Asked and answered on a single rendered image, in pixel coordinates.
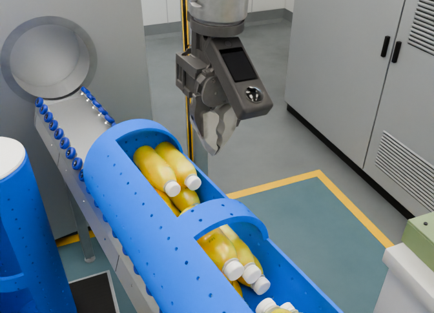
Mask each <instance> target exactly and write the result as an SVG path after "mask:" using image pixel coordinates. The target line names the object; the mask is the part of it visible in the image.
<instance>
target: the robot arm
mask: <svg viewBox="0 0 434 313"><path fill-rule="evenodd" d="M188 1H189V10H187V20H188V21H189V22H190V28H191V30H192V36H191V45H190V46H191V48H188V47H189V45H187V47H186V50H185V51H184V52H178V53H176V86H177V87H178V88H179V89H180V90H181V91H182V92H183V93H184V94H185V95H186V96H187V97H188V98H192V101H191V103H190V105H189V112H190V122H191V125H192V126H193V127H194V129H195V131H196V132H197V133H198V136H199V138H200V141H201V143H202V145H203V147H204V148H205V149H206V151H208V153H210V155H212V156H214V155H217V154H219V152H220V151H221V149H222V148H223V147H224V146H225V144H226V143H227V142H228V140H229V139H230V138H231V136H232V134H233V132H234V130H235V128H236V127H238V125H239V123H240V121H241V120H244V119H250V118H254V117H259V116H264V115H267V114H268V113H269V111H270V110H271V109H272V107H273V101H272V100H271V98H270V96H269V94H268V92H267V90H266V88H265V86H264V84H263V83H262V80H261V79H260V76H259V75H258V72H257V71H256V69H255V67H254V65H253V63H252V61H251V59H250V57H249V55H248V54H247V52H246V50H245V48H244V46H243V44H242V42H241V40H240V38H239V37H232V36H236V35H239V34H241V33H242V32H243V30H244V23H245V18H246V17H247V11H248V4H249V0H188ZM187 54H190V55H189V56H188V55H187ZM216 106H218V107H217V108H216ZM216 129H217V135H216Z"/></svg>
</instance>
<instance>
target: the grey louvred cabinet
mask: <svg viewBox="0 0 434 313"><path fill-rule="evenodd" d="M284 101H285V102H286V103H287V110H288V111H289V112H290V113H291V114H292V115H294V116H295V118H297V120H299V121H300V122H301V123H302V124H303V125H304V126H305V127H306V128H308V129H309V130H310V131H311V132H312V133H313V134H314V135H315V136H316V137H317V138H319V140H321V141H322V142H323V143H324V144H325V145H326V146H327V147H328V148H330V149H331V150H332V151H333V152H334V153H335V154H336V155H337V156H338V157H339V158H340V159H341V160H342V161H344V162H345V163H346V164H347V165H348V166H349V167H350V168H352V169H353V170H354V171H355V172H356V173H357V174H358V175H359V176H360V177H361V178H362V179H363V180H364V181H366V182H367V183H368V184H369V185H370V186H371V187H372V188H374V189H375V190H376V191H377V192H378V193H379V194H380V195H381V196H382V197H383V198H384V199H385V200H386V201H387V202H389V203H390V204H391V205H392V206H393V207H394V208H395V209H397V210H398V211H399V212H400V213H401V214H402V215H403V216H404V217H405V218H406V219H407V220H409V219H412V218H414V217H418V216H422V215H424V214H428V213H430V212H434V0H294V8H293V20H292V27H291V38H290V45H289V58H288V64H287V77H286V84H285V95H284Z"/></svg>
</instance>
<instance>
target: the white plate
mask: <svg viewBox="0 0 434 313"><path fill-rule="evenodd" d="M24 158H25V149H24V146H23V145H22V144H21V143H20V142H18V141H16V140H15V139H11V138H8V137H0V180H1V179H3V178H5V177H6V176H8V175H10V174H11V173H12V172H13V171H15V170H16V169H17V168H18V167H19V166H20V164H21V163H22V162H23V160H24Z"/></svg>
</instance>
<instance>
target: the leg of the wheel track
mask: <svg viewBox="0 0 434 313"><path fill-rule="evenodd" d="M63 180H64V178H63ZM64 183H65V187H66V190H67V195H68V199H69V202H70V206H71V209H72V213H73V216H74V221H75V224H76V228H77V232H78V236H79V240H80V243H81V248H82V250H83V254H84V256H85V262H86V263H92V262H93V261H94V260H95V259H96V257H95V255H94V251H93V248H92V243H91V240H90V235H89V232H88V227H87V222H86V219H85V217H84V215H83V213H82V211H81V209H80V207H79V205H78V204H77V202H76V200H75V198H74V196H73V195H72V193H71V191H70V189H69V187H68V185H67V184H66V182H65V180H64Z"/></svg>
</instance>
